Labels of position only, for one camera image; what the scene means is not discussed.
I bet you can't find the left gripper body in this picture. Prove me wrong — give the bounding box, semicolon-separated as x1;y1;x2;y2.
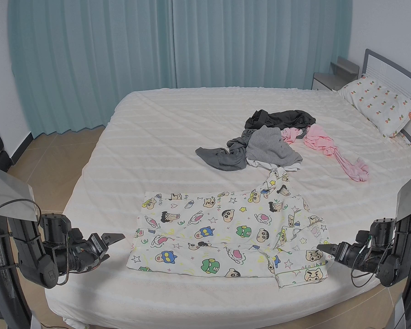
70;233;106;272

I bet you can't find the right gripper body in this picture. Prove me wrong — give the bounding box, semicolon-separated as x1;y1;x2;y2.
335;241;364;266

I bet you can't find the white printed pyjama top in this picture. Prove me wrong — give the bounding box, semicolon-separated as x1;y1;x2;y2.
127;168;331;289

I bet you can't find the bed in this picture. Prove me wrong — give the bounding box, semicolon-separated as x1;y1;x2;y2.
43;48;411;329

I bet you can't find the white garment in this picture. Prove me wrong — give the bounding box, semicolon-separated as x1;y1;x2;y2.
247;159;302;173

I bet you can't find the pink garment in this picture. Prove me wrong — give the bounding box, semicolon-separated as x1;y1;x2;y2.
280;125;369;183

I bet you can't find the light grey garment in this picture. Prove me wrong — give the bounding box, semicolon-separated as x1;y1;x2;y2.
246;126;303;166

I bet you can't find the dark grey garment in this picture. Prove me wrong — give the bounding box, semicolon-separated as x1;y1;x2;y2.
196;128;257;172

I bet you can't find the black garment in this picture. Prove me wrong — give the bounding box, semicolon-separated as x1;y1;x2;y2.
245;109;317;131

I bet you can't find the white printed pillow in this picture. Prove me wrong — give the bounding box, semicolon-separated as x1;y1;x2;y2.
338;76;411;138

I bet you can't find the grey bedside table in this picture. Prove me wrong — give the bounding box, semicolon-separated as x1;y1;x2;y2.
312;56;360;92

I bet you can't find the blue-green curtain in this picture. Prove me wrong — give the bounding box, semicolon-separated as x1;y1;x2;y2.
8;0;175;139
171;0;352;90

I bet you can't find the black cable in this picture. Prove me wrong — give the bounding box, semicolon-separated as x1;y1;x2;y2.
0;199;42;240
56;250;102;286
351;262;381;289

